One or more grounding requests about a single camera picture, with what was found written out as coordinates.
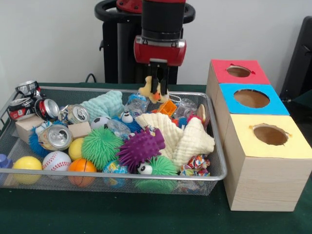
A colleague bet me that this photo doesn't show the green spiky ball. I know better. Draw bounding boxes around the green spiky ball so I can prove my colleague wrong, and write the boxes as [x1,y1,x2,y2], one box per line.
[136,156,179,193]
[81,128,124,170]

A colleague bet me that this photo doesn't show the mint green cloth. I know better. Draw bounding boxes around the mint green cloth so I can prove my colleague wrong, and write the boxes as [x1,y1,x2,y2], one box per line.
[79,90,125,121]

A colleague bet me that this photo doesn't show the cream muslin cloth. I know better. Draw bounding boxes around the cream muslin cloth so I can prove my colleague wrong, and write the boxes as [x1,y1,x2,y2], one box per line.
[135,113,215,167]

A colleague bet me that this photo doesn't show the wooden box with three holes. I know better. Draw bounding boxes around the wooden box with three holes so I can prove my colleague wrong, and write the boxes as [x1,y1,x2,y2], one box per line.
[206,59,312,212]

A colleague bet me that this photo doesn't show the crushed silver can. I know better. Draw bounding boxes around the crushed silver can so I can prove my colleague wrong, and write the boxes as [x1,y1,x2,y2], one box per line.
[38,124,74,151]

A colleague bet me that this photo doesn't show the yellow tennis ball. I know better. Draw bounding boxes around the yellow tennis ball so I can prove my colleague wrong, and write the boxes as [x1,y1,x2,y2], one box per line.
[68,138,84,161]

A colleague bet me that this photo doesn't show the black chair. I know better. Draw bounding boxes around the black chair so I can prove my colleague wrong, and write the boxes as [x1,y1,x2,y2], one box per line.
[280,16,312,105]

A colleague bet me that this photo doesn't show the shallow clear mesh bin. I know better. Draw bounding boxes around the shallow clear mesh bin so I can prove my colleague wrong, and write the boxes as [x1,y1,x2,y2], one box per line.
[0,85,228,195]

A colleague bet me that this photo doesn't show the white baseball toy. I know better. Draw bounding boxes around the white baseball toy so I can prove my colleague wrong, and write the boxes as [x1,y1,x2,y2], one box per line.
[42,151,72,172]

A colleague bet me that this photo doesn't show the purple spiky ball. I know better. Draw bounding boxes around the purple spiky ball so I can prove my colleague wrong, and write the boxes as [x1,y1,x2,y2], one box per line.
[117,127,166,174]

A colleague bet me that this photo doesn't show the orange basketball toy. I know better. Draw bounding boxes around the orange basketball toy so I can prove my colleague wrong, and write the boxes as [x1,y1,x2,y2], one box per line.
[68,159,97,188]

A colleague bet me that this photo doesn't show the smooth yellow ball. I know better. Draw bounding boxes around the smooth yellow ball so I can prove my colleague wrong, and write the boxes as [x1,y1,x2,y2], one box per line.
[12,156,43,185]

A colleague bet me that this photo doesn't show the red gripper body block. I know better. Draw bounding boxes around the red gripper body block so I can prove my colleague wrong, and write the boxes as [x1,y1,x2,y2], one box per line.
[134,35,187,67]

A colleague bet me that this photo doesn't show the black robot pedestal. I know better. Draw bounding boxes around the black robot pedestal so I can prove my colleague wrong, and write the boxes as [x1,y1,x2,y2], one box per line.
[95,0,195,84]

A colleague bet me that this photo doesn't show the yellow duck plush toy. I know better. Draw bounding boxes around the yellow duck plush toy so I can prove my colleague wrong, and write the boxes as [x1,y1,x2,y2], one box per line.
[138,76,170,104]

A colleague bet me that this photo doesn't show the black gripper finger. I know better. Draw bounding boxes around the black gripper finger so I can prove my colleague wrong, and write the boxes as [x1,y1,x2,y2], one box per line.
[149,62,158,96]
[160,63,170,96]

